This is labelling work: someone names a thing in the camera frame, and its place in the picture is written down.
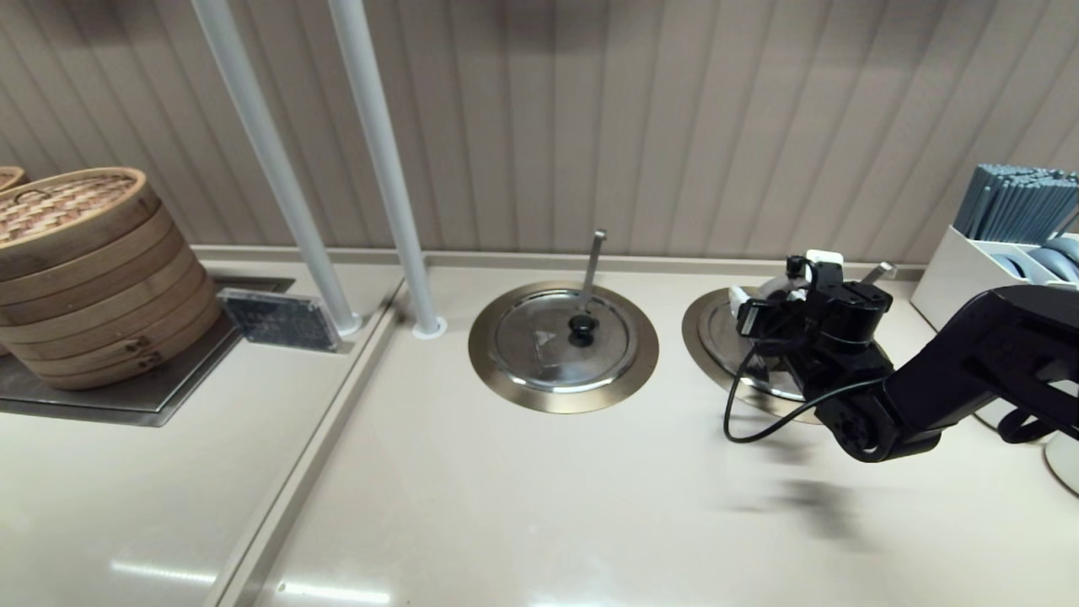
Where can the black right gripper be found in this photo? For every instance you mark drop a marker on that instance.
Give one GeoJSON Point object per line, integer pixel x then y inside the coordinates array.
{"type": "Point", "coordinates": [759, 320]}

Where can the hinged steel lid black knob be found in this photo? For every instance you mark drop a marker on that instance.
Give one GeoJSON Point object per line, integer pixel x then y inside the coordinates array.
{"type": "Point", "coordinates": [716, 341]}
{"type": "Point", "coordinates": [539, 354]}

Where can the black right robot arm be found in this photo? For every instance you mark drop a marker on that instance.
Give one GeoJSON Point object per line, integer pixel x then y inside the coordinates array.
{"type": "Point", "coordinates": [995, 354]}

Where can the steel pot lid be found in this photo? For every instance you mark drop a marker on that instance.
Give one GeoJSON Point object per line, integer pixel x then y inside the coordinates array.
{"type": "Point", "coordinates": [556, 403]}

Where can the grey-blue spoon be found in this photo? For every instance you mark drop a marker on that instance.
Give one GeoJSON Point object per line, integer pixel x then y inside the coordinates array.
{"type": "Point", "coordinates": [1011, 265]}
{"type": "Point", "coordinates": [1058, 263]}

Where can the round brass-rimmed soup well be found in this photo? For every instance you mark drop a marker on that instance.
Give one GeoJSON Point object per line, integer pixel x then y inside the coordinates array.
{"type": "Point", "coordinates": [693, 346]}

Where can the white cutlery holder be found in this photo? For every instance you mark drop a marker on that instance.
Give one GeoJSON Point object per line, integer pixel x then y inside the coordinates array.
{"type": "Point", "coordinates": [948, 278]}

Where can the white cylindrical jar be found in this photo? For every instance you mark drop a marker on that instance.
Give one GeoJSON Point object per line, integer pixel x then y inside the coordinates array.
{"type": "Point", "coordinates": [1066, 468]}
{"type": "Point", "coordinates": [982, 417]}

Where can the grey-blue chopsticks bundle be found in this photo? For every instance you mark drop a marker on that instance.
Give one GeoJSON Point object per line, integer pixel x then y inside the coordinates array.
{"type": "Point", "coordinates": [1020, 202]}

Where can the white pole base flange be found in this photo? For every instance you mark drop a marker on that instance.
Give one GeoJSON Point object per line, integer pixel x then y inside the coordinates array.
{"type": "Point", "coordinates": [430, 335]}
{"type": "Point", "coordinates": [360, 323]}

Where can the white metal pole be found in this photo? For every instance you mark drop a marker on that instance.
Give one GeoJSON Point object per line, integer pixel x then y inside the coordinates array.
{"type": "Point", "coordinates": [270, 152]}
{"type": "Point", "coordinates": [383, 152]}

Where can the clear acrylic sign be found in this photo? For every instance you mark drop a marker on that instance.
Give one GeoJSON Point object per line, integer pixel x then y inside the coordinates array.
{"type": "Point", "coordinates": [282, 320]}

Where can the recessed steel tray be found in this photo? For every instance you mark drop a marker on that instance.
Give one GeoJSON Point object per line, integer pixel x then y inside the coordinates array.
{"type": "Point", "coordinates": [169, 396]}

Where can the bamboo steamer stack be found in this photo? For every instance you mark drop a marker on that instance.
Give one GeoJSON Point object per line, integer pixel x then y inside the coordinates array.
{"type": "Point", "coordinates": [101, 287]}

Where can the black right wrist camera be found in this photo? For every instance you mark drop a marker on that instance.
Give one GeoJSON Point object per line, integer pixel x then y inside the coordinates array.
{"type": "Point", "coordinates": [818, 268]}

